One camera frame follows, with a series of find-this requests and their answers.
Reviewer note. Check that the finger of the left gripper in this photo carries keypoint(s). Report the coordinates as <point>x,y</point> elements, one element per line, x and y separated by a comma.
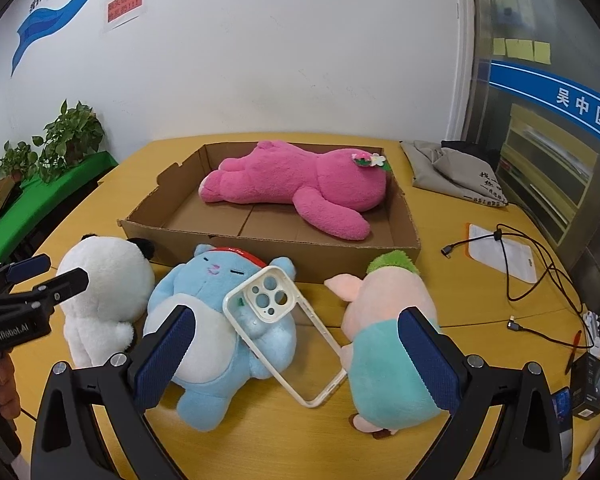
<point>14,273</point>
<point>54,291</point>

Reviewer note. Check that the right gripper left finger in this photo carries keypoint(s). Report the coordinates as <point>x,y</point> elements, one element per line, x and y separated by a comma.
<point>68,443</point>

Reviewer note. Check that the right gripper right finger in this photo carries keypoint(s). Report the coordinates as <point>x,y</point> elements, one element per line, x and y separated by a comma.
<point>524,443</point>

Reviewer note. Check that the white panda plush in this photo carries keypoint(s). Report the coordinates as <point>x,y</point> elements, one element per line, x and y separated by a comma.
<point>99,322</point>

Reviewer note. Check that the pink teal pig plush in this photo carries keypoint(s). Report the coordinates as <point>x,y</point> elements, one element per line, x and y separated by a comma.
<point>386,389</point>

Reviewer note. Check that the blue cat plush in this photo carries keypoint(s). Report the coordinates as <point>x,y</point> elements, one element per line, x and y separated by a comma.
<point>217,362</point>

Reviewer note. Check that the cream phone case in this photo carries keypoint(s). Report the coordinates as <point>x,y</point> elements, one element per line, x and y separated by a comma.
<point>283,331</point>

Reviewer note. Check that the pink bear plush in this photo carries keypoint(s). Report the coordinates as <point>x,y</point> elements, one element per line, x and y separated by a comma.
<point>331,191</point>

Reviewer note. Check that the person left hand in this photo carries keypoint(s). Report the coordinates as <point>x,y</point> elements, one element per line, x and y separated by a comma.
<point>10,407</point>

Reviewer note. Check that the green cloth covered bench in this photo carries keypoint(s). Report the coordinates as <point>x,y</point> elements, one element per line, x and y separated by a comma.
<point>40,207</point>

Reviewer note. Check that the red pen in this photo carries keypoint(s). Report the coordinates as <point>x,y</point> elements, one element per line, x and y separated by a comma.
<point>573,352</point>

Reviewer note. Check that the small black box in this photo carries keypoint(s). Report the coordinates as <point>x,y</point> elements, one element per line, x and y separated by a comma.
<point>585,386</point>

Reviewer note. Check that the small potted plant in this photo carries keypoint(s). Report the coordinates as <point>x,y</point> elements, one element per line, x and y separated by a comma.
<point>18,161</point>

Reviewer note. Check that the potted green plant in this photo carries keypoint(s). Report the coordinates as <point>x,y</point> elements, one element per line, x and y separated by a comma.
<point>75,133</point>

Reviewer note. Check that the white orange plastic pouch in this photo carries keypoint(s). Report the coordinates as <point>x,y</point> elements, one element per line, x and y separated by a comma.
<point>506,256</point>

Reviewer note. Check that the grey cloth bag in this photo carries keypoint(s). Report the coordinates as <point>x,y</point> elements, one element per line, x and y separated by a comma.
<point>453,173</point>

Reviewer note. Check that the cardboard tray box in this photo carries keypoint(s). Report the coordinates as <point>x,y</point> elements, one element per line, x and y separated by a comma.
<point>176,220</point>

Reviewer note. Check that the yellow sticky notes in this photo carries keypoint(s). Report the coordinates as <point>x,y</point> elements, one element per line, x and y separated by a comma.
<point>523,49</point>

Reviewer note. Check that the red wall notice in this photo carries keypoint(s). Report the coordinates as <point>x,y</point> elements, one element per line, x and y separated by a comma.
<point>121,11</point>

